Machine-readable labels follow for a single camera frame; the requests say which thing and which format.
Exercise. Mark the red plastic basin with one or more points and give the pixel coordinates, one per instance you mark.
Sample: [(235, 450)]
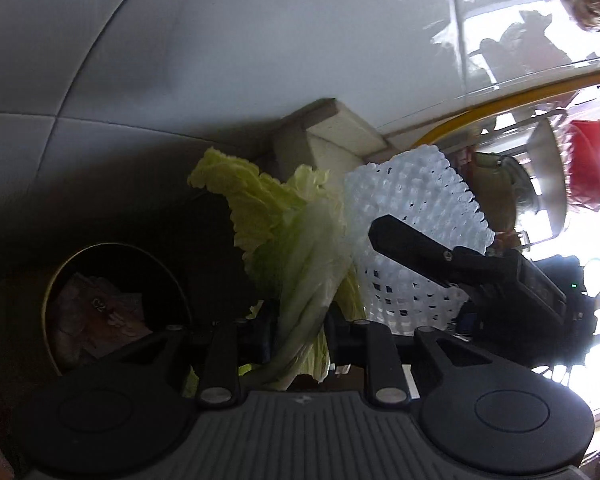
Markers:
[(587, 165)]

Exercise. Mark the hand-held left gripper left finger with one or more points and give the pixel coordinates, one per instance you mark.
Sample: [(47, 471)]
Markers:
[(257, 345)]

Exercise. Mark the napa cabbage leaves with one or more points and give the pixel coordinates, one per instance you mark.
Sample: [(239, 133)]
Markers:
[(280, 230)]

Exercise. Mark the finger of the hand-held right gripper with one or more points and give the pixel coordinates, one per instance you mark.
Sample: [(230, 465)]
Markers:
[(410, 250)]

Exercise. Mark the steel bowl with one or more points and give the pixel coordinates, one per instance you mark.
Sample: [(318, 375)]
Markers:
[(547, 175)]

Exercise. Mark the orange snack box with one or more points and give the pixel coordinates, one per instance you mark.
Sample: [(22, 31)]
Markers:
[(100, 310)]

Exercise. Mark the white foam net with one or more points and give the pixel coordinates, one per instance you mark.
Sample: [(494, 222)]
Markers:
[(405, 190)]

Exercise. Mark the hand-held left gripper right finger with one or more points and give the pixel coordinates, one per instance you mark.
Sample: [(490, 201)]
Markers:
[(340, 340)]

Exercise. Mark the black gold-rimmed trash bin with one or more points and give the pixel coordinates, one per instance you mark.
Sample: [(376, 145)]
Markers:
[(130, 265)]

